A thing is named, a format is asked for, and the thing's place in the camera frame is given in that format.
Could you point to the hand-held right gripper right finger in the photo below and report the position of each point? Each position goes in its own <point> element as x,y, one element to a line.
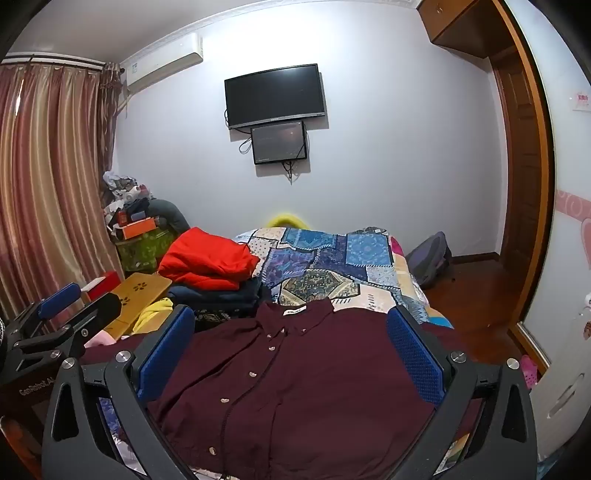
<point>415,355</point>

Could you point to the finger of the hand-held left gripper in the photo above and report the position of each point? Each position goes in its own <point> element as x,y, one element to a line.
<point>99,308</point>
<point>60,297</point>

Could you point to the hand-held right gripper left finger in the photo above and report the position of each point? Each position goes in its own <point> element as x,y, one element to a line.
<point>168,353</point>

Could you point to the maroon button-up shirt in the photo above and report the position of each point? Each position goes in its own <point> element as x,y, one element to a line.
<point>300,369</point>

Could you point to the dark folded clothes stack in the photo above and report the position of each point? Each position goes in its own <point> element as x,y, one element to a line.
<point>221,300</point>

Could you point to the red and white box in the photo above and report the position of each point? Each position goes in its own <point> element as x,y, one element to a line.
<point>99,284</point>

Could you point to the pink cloth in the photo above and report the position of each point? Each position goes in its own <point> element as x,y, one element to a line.
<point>101,340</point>

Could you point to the small wooden folding table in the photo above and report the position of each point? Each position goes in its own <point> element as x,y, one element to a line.
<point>134,295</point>

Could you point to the yellow cloth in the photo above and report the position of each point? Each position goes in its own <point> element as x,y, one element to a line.
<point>150,316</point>

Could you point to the green patterned box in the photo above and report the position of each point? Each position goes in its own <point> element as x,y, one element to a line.
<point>138,253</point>

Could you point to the orange box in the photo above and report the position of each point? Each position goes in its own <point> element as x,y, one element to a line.
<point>138,229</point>

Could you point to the grey purple backpack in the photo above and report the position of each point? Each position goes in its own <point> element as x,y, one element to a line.
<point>429,258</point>

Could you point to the red garment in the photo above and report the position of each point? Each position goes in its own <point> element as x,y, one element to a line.
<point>207,258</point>

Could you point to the striped pink curtain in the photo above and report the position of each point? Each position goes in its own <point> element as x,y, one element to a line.
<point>46,184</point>

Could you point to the pink slippers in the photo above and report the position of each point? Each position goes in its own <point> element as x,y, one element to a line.
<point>528,373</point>

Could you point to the pile of clutter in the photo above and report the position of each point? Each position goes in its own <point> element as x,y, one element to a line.
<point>122,194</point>

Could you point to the grey pillow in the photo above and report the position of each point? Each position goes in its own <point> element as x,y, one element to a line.
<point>170,213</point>

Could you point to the patchwork printed blanket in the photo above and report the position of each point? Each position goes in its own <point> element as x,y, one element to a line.
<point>323,258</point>

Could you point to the white appliance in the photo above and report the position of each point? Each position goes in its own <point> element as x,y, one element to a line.
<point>563,369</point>

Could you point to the yellow plastic item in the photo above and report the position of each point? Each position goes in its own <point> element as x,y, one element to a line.
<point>286,219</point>

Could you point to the brown patterned curtain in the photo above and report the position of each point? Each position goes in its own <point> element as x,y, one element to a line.
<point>111,115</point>

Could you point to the wooden door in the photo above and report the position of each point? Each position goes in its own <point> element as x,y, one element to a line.
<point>517,161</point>

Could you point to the small black monitor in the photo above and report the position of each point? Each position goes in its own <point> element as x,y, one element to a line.
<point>279,143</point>

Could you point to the white air conditioner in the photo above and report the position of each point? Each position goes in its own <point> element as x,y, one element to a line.
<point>161,64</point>

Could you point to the wooden upper cabinet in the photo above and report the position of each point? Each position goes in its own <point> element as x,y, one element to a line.
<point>461,23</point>

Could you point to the pink heart wall sticker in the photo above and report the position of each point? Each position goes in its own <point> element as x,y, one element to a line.
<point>575,207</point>

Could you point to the white curtain rail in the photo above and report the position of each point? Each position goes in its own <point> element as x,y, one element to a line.
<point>51,60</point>

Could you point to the wooden door frame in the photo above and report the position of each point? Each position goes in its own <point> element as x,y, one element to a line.
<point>542,138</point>

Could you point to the black wall television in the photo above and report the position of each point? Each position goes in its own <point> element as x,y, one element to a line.
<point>272,94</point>

